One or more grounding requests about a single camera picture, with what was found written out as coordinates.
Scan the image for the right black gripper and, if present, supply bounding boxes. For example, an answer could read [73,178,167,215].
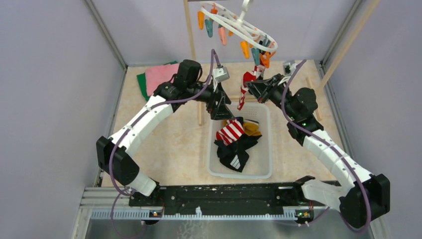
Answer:
[244,74,298,120]

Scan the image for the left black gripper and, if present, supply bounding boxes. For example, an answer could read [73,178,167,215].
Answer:
[187,78,234,120]

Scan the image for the red white striped sock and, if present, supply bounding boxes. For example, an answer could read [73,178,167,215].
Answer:
[236,64,266,111]

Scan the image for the white round clip hanger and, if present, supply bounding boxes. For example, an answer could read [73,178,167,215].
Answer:
[198,0,278,68]

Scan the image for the black sock with grey patches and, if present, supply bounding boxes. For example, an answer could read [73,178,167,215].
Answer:
[219,151,249,173]

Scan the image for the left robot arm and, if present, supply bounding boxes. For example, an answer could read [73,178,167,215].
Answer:
[96,60,234,206]

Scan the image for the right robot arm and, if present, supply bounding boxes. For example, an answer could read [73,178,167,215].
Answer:
[246,74,390,229]

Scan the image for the pink cloth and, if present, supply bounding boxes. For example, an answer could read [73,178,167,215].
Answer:
[145,63,179,96]

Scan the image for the white plastic basket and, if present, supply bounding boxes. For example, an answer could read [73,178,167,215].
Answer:
[206,103,273,179]

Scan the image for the green cloth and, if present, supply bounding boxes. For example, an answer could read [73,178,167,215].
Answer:
[137,61,178,101]

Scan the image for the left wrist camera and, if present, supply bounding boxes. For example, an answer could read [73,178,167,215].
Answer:
[212,66,230,91]

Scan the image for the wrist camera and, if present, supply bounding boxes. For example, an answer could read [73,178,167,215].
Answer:
[212,66,230,91]
[281,60,297,83]

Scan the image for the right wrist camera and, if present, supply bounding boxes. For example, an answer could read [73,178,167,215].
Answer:
[281,60,297,83]

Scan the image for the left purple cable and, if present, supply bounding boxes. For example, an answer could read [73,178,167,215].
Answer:
[108,48,221,239]

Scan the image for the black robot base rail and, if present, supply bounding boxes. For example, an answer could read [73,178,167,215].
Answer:
[128,182,325,220]

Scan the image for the wooden drying rack frame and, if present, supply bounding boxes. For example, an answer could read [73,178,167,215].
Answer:
[183,0,381,126]

